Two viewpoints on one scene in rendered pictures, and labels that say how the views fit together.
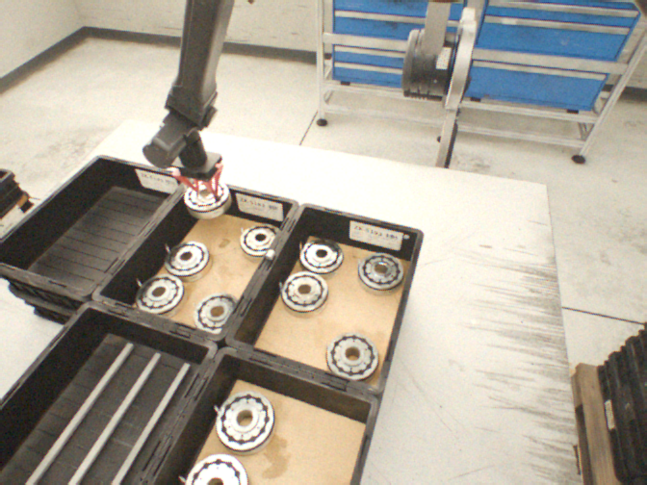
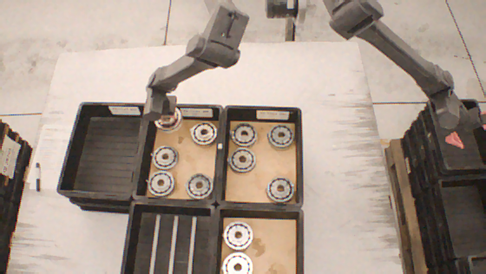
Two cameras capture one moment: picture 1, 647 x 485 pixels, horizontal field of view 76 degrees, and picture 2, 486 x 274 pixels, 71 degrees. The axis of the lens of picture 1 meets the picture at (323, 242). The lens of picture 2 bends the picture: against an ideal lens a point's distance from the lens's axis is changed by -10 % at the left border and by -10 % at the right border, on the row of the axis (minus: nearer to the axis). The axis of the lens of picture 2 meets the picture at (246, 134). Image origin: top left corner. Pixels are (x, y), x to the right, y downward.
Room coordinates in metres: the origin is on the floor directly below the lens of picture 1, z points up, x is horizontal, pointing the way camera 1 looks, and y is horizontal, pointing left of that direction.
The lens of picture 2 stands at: (-0.04, 0.19, 2.17)
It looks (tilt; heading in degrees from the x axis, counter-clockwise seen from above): 62 degrees down; 344
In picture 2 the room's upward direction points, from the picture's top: 1 degrees counter-clockwise
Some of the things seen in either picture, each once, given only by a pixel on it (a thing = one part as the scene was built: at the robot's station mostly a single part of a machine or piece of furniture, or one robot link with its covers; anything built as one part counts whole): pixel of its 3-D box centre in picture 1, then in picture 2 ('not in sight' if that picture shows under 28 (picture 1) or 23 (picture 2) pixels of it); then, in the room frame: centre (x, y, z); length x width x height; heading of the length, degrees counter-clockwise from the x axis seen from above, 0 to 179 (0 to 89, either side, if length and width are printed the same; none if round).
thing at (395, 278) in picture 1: (380, 270); (281, 135); (0.57, -0.13, 0.86); 0.10 x 0.10 x 0.01
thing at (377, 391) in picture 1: (334, 284); (261, 154); (0.50, -0.02, 0.92); 0.40 x 0.30 x 0.02; 160
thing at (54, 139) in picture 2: not in sight; (55, 154); (0.87, 0.84, 0.70); 0.33 x 0.23 x 0.01; 164
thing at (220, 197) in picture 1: (206, 194); (167, 117); (0.72, 0.27, 0.97); 0.10 x 0.10 x 0.01
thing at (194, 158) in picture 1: (192, 151); (160, 100); (0.72, 0.27, 1.09); 0.10 x 0.07 x 0.07; 69
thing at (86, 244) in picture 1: (104, 232); (108, 153); (0.70, 0.54, 0.87); 0.40 x 0.30 x 0.11; 160
